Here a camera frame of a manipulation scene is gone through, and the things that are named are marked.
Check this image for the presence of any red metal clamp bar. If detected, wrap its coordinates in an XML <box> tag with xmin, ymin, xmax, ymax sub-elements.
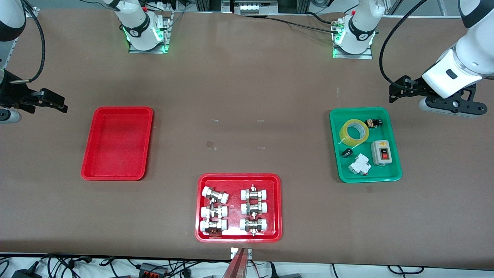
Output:
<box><xmin>222</xmin><ymin>248</ymin><xmax>247</xmax><ymax>278</ymax></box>

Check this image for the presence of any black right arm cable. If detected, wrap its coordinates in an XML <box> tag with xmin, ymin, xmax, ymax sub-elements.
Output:
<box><xmin>10</xmin><ymin>0</ymin><xmax>46</xmax><ymax>84</ymax></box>

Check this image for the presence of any red tray with fittings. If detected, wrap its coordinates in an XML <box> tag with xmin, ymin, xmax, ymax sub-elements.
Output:
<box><xmin>195</xmin><ymin>173</ymin><xmax>283</xmax><ymax>243</ymax></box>

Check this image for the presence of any black power adapter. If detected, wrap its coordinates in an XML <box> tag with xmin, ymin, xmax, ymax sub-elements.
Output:
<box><xmin>12</xmin><ymin>264</ymin><xmax>42</xmax><ymax>278</ymax></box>

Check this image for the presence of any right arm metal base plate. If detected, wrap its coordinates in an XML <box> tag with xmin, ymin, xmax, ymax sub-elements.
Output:
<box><xmin>129</xmin><ymin>12</ymin><xmax>171</xmax><ymax>54</ymax></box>

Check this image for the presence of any white circuit breaker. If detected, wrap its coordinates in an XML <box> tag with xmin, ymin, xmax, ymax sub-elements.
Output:
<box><xmin>348</xmin><ymin>153</ymin><xmax>372</xmax><ymax>176</ymax></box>

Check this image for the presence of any grey push-button switch box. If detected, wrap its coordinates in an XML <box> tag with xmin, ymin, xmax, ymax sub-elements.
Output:
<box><xmin>370</xmin><ymin>140</ymin><xmax>395</xmax><ymax>166</ymax></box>

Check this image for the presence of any black cable across table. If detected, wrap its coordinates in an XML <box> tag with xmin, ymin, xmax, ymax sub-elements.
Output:
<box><xmin>266</xmin><ymin>14</ymin><xmax>340</xmax><ymax>34</ymax></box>

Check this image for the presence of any white bracket plate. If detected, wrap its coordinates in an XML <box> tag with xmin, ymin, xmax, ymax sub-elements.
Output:
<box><xmin>230</xmin><ymin>247</ymin><xmax>252</xmax><ymax>260</ymax></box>

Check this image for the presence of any green plastic tray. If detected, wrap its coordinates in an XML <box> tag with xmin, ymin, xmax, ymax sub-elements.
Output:
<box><xmin>329</xmin><ymin>107</ymin><xmax>403</xmax><ymax>183</ymax></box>

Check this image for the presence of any empty red plastic tray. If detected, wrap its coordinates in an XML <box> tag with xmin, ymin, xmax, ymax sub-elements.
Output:
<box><xmin>80</xmin><ymin>106</ymin><xmax>154</xmax><ymax>181</ymax></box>

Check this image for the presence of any black orange connector box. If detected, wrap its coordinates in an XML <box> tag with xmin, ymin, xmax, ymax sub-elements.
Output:
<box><xmin>139</xmin><ymin>263</ymin><xmax>169</xmax><ymax>278</ymax></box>

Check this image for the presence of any yellow clear tape roll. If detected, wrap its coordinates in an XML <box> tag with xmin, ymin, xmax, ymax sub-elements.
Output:
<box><xmin>339</xmin><ymin>119</ymin><xmax>370</xmax><ymax>147</ymax></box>

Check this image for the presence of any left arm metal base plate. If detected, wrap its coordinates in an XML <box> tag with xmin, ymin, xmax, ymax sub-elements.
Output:
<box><xmin>333</xmin><ymin>19</ymin><xmax>374</xmax><ymax>59</ymax></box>

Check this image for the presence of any white metal pipe fitting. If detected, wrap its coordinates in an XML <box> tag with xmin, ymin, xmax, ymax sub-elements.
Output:
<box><xmin>201</xmin><ymin>186</ymin><xmax>230</xmax><ymax>204</ymax></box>
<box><xmin>240</xmin><ymin>217</ymin><xmax>269</xmax><ymax>236</ymax></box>
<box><xmin>240</xmin><ymin>185</ymin><xmax>269</xmax><ymax>201</ymax></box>
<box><xmin>241</xmin><ymin>201</ymin><xmax>269</xmax><ymax>215</ymax></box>
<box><xmin>200</xmin><ymin>205</ymin><xmax>228</xmax><ymax>219</ymax></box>
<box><xmin>200</xmin><ymin>219</ymin><xmax>228</xmax><ymax>236</ymax></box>

